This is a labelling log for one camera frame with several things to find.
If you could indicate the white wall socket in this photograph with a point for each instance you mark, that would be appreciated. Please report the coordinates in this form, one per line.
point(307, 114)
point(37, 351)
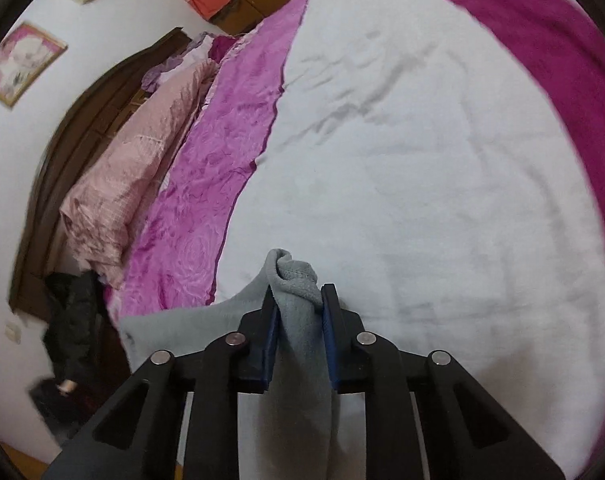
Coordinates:
point(13, 333)

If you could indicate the pink checked quilt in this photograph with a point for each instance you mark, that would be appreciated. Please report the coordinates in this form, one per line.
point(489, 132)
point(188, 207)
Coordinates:
point(127, 175)

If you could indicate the pink framed wall picture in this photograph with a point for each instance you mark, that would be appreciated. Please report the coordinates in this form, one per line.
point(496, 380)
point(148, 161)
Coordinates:
point(20, 62)

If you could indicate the black jacket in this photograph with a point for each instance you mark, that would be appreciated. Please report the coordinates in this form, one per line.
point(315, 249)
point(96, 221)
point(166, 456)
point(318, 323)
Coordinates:
point(75, 330)

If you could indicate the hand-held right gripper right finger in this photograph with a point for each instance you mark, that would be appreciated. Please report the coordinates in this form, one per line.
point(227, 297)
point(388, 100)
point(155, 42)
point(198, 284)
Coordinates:
point(330, 340)

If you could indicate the black bag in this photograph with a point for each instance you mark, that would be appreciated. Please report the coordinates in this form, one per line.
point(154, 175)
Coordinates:
point(57, 407)

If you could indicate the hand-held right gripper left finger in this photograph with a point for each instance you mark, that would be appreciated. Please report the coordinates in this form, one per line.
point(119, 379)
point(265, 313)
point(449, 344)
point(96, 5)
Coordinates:
point(265, 350)

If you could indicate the dark wooden headboard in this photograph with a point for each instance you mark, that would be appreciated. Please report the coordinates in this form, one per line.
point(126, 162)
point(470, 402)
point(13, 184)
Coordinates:
point(77, 125)

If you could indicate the purple ruffled pillow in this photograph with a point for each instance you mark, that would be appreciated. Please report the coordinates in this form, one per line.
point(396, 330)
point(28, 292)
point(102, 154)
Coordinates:
point(182, 62)

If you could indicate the purple and white striped blanket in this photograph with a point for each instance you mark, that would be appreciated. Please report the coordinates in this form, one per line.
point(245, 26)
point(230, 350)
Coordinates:
point(407, 160)

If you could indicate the grey fleece pants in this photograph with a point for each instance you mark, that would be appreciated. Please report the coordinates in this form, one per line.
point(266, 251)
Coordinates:
point(297, 360)

